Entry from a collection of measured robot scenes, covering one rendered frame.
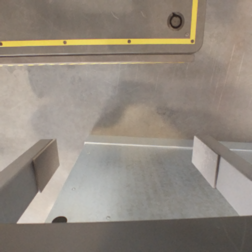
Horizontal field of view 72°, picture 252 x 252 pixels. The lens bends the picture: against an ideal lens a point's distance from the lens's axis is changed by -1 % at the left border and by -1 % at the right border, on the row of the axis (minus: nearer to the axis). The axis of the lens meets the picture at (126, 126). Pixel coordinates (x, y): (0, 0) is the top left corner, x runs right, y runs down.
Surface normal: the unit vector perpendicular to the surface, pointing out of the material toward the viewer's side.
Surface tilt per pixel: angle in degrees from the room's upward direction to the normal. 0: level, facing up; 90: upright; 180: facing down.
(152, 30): 0
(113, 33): 0
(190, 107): 0
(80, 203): 90
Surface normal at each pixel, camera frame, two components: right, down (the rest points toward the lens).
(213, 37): 0.03, 0.28
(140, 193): 0.07, -0.96
